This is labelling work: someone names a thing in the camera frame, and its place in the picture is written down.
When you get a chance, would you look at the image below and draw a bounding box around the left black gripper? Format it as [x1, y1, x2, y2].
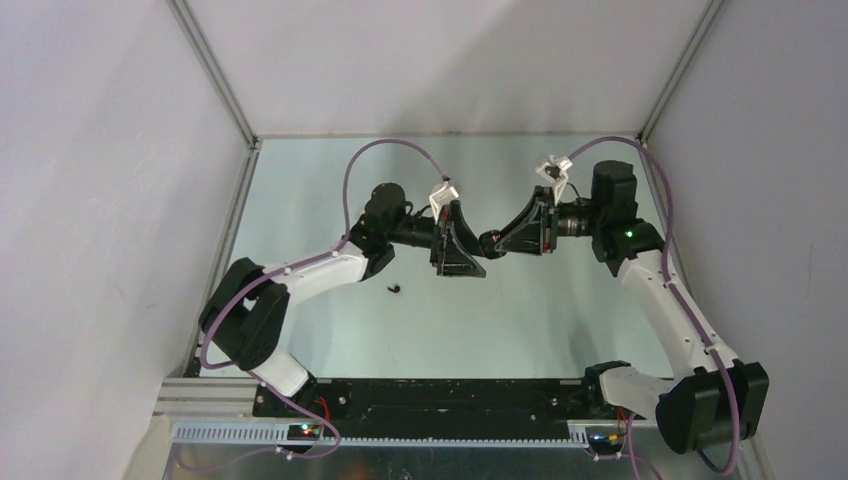
[385, 198, 486, 277]

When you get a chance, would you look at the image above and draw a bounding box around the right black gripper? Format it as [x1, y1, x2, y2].
[495, 186, 606, 256]

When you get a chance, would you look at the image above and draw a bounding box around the black earbud charging case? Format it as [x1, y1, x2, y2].
[478, 230, 506, 260]

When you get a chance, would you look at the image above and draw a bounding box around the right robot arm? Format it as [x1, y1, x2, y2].
[480, 157, 769, 454]

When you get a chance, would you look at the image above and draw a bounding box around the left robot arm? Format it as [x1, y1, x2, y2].
[199, 183, 486, 417]

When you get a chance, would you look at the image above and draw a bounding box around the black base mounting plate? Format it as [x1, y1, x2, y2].
[293, 378, 629, 441]

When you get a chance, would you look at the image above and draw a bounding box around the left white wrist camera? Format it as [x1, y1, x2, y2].
[428, 176, 460, 221]

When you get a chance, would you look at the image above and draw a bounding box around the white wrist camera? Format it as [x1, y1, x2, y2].
[428, 176, 460, 221]
[536, 154, 573, 203]

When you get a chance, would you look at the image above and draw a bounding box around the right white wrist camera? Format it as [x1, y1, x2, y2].
[536, 154, 573, 203]

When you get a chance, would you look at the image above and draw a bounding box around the aluminium frame rail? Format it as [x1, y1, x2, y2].
[154, 378, 625, 446]

